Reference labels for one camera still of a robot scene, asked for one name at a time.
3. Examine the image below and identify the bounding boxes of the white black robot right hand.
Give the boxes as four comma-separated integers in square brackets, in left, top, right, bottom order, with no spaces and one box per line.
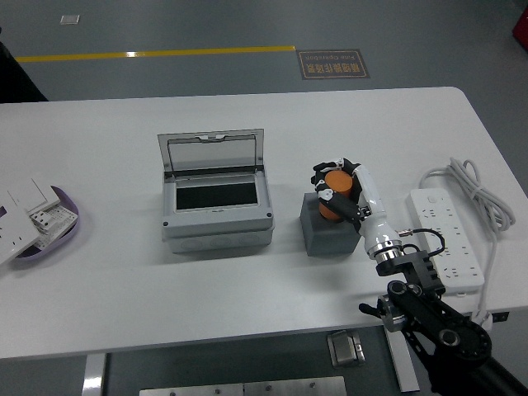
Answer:
[309,156,402,262]

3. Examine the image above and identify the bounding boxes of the orange cylinder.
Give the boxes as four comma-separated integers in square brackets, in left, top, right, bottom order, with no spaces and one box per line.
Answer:
[318,171,355,224]

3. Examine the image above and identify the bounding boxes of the grey box with clear lid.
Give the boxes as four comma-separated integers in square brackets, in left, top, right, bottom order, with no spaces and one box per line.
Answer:
[157,127,276,254]

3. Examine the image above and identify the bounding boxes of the grey cube with round hole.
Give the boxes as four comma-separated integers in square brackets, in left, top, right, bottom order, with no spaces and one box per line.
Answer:
[299,191,364,257]

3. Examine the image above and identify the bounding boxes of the metal floor box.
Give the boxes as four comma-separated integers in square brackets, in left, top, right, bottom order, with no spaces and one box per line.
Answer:
[328,329,367,367]

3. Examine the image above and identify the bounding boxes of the brown floor sign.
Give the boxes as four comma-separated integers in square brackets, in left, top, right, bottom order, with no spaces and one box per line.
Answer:
[296,49,371,81]

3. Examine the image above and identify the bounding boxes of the white table leg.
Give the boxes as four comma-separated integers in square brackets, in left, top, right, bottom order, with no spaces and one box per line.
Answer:
[385,328,421,393]
[81,353,107,396]

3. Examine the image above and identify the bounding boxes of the red object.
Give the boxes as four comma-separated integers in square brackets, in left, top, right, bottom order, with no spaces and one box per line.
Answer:
[511,7,528,54]

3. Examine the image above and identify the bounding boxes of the yellow floor tape line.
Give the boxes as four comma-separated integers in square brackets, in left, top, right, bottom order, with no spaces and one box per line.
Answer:
[15,45,297,64]

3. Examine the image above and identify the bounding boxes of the white breaker modules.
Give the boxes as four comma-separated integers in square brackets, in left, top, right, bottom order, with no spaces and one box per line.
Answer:
[26,205,79,249]

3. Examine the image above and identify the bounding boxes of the purple tray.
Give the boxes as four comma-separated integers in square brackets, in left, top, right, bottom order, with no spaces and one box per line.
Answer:
[10,185,80,270]

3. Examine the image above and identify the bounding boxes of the white socket panel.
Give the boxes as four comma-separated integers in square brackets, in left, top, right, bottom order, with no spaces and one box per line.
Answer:
[0,200,43,266]

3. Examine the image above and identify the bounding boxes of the white power strip cable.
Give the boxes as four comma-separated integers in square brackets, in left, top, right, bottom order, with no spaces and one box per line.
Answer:
[419,156,516,329]

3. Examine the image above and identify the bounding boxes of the grey metal base plate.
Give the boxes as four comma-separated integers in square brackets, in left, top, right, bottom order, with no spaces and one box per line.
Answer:
[139,375,347,396]

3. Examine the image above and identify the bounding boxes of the white switch panel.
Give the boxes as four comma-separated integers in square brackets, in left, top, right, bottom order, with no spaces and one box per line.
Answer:
[6,177,63,212]

